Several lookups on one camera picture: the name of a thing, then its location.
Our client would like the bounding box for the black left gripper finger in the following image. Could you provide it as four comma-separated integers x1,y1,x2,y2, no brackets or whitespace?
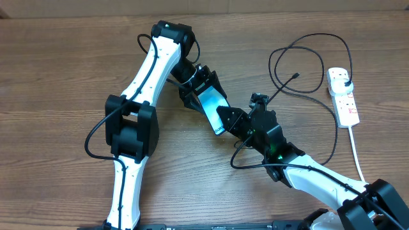
183,94,205,115
209,71,227,99

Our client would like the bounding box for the Samsung Galaxy smartphone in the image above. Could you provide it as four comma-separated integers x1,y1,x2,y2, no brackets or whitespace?
198,86,229,135

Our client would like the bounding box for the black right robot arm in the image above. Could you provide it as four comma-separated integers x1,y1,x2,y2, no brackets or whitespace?
217,106,408,229

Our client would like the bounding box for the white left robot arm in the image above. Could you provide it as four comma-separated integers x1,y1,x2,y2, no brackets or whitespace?
102,20,228,229

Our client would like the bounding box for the white charger plug adapter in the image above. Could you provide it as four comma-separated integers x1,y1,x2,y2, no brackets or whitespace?
328,79,354,96

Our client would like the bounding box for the white power strip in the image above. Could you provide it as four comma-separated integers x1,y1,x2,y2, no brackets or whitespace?
326,67,360,128

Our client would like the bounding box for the white power strip cord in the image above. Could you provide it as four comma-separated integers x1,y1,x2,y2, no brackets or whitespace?
347,126,367,183

